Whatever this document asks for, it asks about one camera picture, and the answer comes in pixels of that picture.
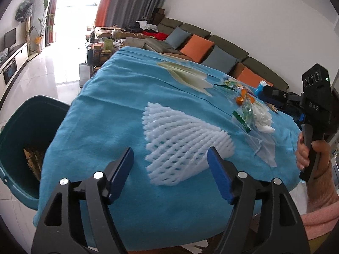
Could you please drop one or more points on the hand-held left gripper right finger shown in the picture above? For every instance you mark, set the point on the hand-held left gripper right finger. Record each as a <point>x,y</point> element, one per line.
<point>218,174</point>

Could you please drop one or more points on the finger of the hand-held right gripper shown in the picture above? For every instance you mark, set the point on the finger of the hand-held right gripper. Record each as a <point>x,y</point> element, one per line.
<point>286,107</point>
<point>278,95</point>

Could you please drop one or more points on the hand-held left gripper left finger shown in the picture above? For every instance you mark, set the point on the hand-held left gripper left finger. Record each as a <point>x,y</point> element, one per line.
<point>121,174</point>

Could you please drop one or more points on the orange peel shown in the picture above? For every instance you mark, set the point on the orange peel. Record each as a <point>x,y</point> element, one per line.
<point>239,101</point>
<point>247,96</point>

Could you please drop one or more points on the white foam fruit net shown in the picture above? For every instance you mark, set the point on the white foam fruit net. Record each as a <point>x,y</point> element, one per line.
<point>180,140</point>

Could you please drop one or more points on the teal trash bin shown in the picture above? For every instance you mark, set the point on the teal trash bin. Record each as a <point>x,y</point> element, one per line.
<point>16,143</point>

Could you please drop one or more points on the person's right forearm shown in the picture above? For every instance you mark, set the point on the person's right forearm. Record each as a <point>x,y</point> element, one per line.
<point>323,201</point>

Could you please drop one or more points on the person's right hand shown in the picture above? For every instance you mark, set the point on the person's right hand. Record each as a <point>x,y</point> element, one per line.
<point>321,153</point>

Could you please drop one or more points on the blue lidded bottle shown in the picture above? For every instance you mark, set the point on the blue lidded bottle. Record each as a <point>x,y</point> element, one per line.
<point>261,87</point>

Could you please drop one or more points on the orange cushion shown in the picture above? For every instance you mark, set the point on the orange cushion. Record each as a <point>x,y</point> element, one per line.
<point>197,48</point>
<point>251,77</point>

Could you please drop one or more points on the printed snack packet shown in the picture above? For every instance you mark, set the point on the printed snack packet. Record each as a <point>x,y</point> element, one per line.
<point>230,84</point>

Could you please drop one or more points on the clear plastic bag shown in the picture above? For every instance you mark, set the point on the clear plastic bag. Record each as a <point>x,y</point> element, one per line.
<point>263,150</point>

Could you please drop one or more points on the grey blue cushion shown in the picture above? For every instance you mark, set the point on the grey blue cushion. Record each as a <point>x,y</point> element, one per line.
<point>219,59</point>
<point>178,37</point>

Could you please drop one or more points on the blue floral blanket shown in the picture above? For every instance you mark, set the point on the blue floral blanket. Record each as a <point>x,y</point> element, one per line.
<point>119,105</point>

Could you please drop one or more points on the green brown sofa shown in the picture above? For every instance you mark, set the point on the green brown sofa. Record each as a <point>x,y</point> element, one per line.
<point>225,45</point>

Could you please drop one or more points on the black coffee table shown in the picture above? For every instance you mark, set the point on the black coffee table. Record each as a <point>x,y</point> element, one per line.
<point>90,71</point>

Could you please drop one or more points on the red cloth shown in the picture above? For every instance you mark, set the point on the red cloth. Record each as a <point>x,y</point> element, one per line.
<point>157,35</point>

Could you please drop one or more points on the brown boxes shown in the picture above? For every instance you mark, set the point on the brown boxes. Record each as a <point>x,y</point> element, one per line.
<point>159,14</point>

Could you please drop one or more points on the white tv stand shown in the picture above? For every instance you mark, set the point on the white tv stand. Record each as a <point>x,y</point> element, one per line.
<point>13,63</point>

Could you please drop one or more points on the orange curtain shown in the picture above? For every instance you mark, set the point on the orange curtain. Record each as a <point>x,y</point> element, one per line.
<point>104,2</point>

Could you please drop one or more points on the black monitor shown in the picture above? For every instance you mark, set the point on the black monitor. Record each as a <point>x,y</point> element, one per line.
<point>10,39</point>

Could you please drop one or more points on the covered standing fan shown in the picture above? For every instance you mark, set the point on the covered standing fan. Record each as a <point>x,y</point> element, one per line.
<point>23,12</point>

